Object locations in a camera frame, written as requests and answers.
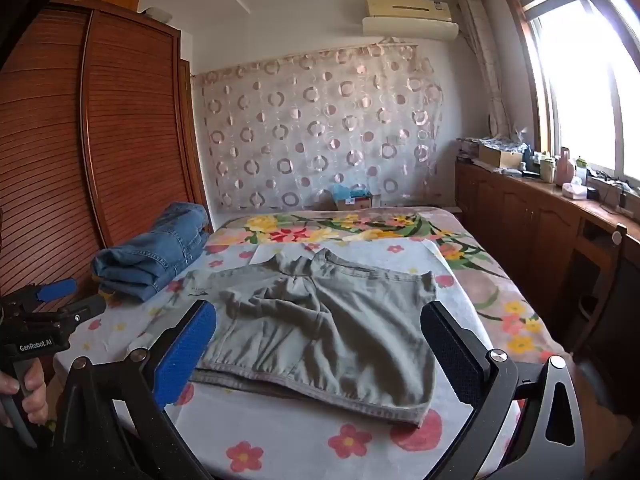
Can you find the white floral bed sheet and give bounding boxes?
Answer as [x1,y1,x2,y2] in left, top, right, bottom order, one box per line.
[52,239,482,480]

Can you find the dark wooden chair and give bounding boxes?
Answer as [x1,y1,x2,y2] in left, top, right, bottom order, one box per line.
[564,224,640,377]

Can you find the circle-patterned sheer cloth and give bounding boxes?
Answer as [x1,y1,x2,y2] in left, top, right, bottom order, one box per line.
[192,39,447,212]

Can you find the cardboard box with blue bags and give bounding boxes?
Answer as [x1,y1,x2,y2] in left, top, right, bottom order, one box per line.
[329,183,384,211]

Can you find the black cables and power strip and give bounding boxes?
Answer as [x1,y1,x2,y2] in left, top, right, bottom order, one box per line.
[586,169,633,212]

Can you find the person's left hand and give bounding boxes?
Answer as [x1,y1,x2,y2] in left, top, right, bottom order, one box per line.
[0,359,50,429]

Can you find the wooden-framed window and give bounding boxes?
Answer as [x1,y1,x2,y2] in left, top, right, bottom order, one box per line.
[504,0,640,187]

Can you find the long wooden cabinet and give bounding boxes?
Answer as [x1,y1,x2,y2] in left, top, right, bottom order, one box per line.
[453,156,640,363]

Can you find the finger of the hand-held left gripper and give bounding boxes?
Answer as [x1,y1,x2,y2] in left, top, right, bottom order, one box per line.
[55,294,107,325]
[4,278,78,311]

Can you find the wooden slatted wardrobe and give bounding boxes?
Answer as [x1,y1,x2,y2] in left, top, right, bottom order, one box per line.
[0,0,212,312]

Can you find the cream wall air conditioner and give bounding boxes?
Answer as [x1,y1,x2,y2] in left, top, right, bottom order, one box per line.
[361,0,460,42]

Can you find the pink bottle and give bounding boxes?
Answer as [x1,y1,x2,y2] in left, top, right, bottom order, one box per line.
[557,147,574,184]

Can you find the pale window curtain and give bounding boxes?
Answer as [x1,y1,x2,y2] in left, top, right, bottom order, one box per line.
[457,0,512,137]

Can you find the grey-green pants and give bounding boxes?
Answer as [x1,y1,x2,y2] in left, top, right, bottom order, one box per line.
[187,249,452,429]

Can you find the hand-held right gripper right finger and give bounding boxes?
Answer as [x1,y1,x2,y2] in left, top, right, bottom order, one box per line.
[420,301,587,480]

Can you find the folded blue jeans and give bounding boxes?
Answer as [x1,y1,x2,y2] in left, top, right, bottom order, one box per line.
[91,202,211,304]

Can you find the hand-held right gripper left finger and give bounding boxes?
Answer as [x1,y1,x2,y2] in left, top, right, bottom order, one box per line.
[50,299,218,480]

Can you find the open cardboard box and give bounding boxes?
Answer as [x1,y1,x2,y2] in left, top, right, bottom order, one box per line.
[477,142,527,170]

